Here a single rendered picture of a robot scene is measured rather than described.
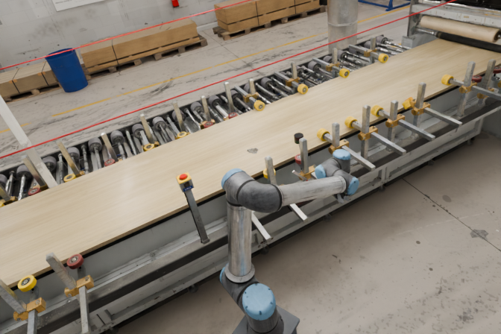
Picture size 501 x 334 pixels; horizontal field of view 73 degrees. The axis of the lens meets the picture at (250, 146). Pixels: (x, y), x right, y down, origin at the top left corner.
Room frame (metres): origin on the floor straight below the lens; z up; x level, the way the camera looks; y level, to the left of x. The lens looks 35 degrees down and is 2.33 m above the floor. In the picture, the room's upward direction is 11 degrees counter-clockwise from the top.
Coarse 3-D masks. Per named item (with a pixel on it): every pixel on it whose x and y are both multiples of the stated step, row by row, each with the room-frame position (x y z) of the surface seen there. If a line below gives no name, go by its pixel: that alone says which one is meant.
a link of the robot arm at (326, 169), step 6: (324, 162) 1.39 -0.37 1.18; (330, 162) 1.37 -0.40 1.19; (336, 162) 1.37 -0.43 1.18; (318, 168) 1.34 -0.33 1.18; (324, 168) 1.33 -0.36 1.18; (330, 168) 1.32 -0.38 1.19; (336, 168) 1.31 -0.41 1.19; (318, 174) 1.34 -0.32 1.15; (324, 174) 1.30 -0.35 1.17; (330, 174) 1.29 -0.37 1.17
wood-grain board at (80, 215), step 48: (432, 48) 3.17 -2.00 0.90; (288, 96) 2.74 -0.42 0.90; (336, 96) 2.57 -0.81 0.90; (384, 96) 2.42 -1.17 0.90; (432, 96) 2.32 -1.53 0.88; (192, 144) 2.24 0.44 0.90; (240, 144) 2.12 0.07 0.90; (288, 144) 2.00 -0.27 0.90; (48, 192) 1.97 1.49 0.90; (96, 192) 1.86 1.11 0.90; (144, 192) 1.76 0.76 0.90; (192, 192) 1.67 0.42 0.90; (0, 240) 1.56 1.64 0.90; (48, 240) 1.48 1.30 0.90; (96, 240) 1.41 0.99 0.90
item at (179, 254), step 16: (464, 112) 2.26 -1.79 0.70; (480, 112) 2.27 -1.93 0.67; (432, 128) 2.13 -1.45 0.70; (448, 128) 2.13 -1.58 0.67; (400, 144) 2.01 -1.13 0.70; (416, 144) 2.01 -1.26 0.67; (368, 160) 1.89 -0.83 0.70; (384, 160) 1.90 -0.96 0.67; (288, 208) 1.60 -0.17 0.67; (224, 240) 1.43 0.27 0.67; (176, 256) 1.35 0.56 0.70; (192, 256) 1.36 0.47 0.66; (144, 272) 1.28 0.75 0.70; (160, 272) 1.29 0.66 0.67; (112, 288) 1.22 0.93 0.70; (128, 288) 1.22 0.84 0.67; (64, 304) 1.17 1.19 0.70; (96, 304) 1.15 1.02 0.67; (48, 320) 1.09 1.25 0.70; (64, 320) 1.09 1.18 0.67
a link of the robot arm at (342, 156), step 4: (336, 152) 1.43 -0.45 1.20; (340, 152) 1.43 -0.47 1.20; (344, 152) 1.42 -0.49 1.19; (348, 152) 1.42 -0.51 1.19; (336, 156) 1.40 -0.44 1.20; (340, 156) 1.39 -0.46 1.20; (344, 156) 1.38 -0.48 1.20; (348, 156) 1.39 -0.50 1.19; (340, 160) 1.38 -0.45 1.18; (344, 160) 1.38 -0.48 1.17; (348, 160) 1.38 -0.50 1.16; (344, 164) 1.37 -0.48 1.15; (348, 164) 1.38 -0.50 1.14; (344, 168) 1.37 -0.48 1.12; (348, 168) 1.38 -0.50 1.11; (348, 172) 1.38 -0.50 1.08
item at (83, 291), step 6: (78, 270) 1.28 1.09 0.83; (84, 270) 1.28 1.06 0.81; (78, 276) 1.24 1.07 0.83; (84, 276) 1.24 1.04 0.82; (84, 288) 1.15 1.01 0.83; (84, 294) 1.11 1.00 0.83; (84, 300) 1.08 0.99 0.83; (84, 306) 1.04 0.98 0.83; (84, 312) 1.01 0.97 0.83; (84, 318) 0.98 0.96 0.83; (84, 324) 0.94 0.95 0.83; (84, 330) 0.91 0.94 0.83; (90, 330) 0.92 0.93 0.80
